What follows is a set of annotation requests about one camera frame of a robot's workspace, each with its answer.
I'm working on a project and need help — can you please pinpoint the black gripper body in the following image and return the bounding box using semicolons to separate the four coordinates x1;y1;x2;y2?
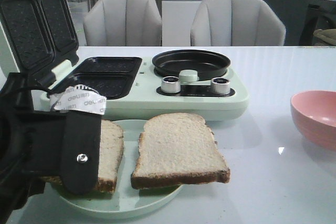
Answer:
1;72;67;219

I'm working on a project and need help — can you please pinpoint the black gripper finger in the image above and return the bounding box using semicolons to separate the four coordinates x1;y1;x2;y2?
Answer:
60;111;101;195

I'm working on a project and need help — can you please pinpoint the bread slice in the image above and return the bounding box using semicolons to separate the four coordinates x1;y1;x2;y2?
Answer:
131;113;230;189
43;120;124;194

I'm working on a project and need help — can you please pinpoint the breakfast maker hinged lid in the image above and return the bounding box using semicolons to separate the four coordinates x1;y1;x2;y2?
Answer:
1;0;79;88

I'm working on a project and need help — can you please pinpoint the pink bowl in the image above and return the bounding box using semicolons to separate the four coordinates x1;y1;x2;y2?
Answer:
290;90;335;151

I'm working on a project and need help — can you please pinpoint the green breakfast maker base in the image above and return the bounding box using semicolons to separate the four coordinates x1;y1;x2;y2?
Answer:
47;57;249;121

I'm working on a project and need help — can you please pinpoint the light green round plate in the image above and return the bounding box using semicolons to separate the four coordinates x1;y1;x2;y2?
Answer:
51;120;183;219

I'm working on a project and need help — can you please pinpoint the white printed tape label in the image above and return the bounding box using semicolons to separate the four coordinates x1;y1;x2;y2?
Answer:
49;84;107;115

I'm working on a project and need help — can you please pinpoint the left silver control knob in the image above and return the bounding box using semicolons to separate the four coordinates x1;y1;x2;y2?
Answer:
161;76;181;94

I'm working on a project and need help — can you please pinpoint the silver control knob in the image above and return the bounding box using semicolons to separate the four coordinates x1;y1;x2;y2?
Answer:
210;77;230;95
161;76;181;94

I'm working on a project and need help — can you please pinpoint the left grey upholstered chair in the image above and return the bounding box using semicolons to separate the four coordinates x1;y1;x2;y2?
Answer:
83;0;162;46

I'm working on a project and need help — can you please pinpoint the grey upholstered chair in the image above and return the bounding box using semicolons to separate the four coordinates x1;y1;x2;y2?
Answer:
190;0;286;46
83;0;162;46

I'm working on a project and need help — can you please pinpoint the right silver control knob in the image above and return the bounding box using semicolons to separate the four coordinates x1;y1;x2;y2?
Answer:
210;77;230;95

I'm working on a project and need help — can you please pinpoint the black round frying pan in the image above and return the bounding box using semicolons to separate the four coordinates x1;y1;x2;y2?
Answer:
152;49;230;81

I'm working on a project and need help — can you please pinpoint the white refrigerator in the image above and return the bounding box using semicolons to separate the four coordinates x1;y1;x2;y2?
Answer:
162;0;203;46

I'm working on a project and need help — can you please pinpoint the right grey upholstered chair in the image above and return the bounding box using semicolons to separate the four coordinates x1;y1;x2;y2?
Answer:
190;0;286;46

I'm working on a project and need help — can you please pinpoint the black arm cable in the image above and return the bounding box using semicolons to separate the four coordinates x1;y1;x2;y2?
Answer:
15;84;57;96

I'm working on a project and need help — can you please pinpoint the green pan handle knob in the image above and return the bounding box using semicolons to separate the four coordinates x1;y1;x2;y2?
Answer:
179;69;199;82

